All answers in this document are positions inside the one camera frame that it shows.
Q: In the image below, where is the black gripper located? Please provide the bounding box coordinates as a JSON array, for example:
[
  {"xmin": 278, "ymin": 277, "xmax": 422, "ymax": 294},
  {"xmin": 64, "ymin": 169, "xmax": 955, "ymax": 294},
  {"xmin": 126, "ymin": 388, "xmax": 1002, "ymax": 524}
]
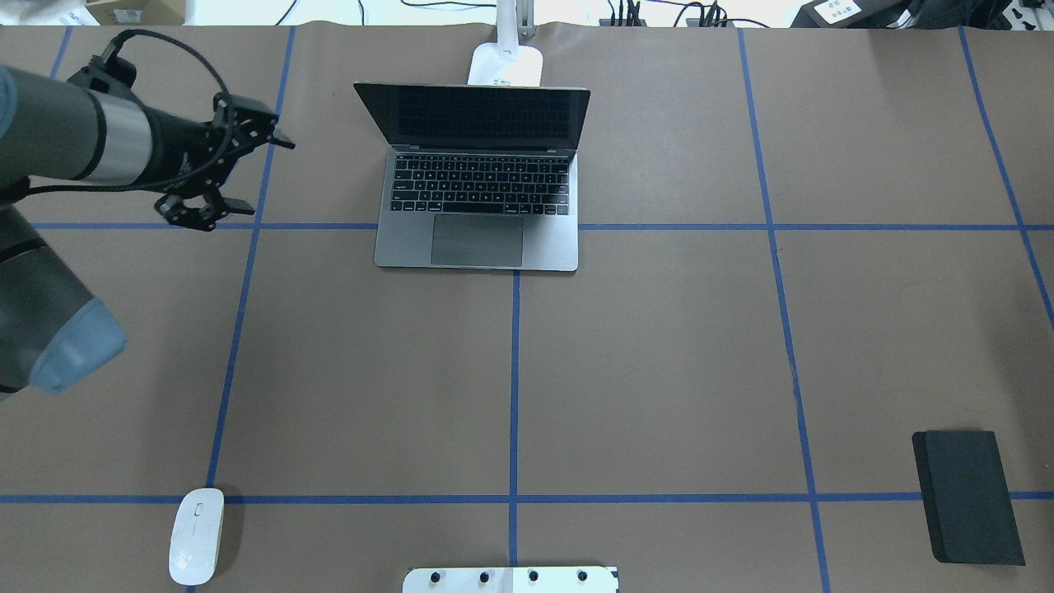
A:
[{"xmin": 151, "ymin": 94, "xmax": 296, "ymax": 232}]

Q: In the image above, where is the grey laptop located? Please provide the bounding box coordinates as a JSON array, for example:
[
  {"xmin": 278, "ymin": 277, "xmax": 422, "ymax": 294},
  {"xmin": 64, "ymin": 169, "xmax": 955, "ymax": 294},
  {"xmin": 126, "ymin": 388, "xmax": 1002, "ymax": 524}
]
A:
[{"xmin": 354, "ymin": 82, "xmax": 591, "ymax": 273}]

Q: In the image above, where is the white computer mouse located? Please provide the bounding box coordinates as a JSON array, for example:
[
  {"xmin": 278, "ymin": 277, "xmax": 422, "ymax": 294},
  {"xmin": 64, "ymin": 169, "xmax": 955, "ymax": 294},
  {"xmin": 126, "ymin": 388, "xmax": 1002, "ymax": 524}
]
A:
[{"xmin": 168, "ymin": 488, "xmax": 225, "ymax": 586}]

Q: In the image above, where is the black mouse pad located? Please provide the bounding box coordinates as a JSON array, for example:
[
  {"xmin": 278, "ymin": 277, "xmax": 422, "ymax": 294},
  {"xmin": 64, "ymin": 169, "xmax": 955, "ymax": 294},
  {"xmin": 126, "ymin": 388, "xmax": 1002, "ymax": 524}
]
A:
[{"xmin": 912, "ymin": 429, "xmax": 1024, "ymax": 567}]

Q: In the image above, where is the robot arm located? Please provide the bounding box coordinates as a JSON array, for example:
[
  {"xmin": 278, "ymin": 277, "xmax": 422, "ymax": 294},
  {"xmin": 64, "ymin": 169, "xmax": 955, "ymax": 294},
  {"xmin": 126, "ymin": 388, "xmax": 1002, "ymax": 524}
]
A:
[{"xmin": 1, "ymin": 57, "xmax": 294, "ymax": 397}]

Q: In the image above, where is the white desk lamp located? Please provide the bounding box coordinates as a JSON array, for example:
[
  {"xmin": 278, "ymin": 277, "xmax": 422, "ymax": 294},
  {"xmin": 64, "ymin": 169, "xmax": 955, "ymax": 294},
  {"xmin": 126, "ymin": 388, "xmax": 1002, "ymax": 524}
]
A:
[{"xmin": 467, "ymin": 1, "xmax": 543, "ymax": 88}]

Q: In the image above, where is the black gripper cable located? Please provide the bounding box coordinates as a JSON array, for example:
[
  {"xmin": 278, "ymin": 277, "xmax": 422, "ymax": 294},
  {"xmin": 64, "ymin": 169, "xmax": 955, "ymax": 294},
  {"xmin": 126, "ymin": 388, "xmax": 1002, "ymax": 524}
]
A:
[{"xmin": 16, "ymin": 29, "xmax": 236, "ymax": 194}]

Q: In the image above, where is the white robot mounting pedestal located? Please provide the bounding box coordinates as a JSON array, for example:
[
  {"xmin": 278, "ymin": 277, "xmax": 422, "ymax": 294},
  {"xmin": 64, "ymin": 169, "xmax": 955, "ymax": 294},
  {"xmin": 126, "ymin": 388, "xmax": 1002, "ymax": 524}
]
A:
[{"xmin": 402, "ymin": 566, "xmax": 620, "ymax": 592}]

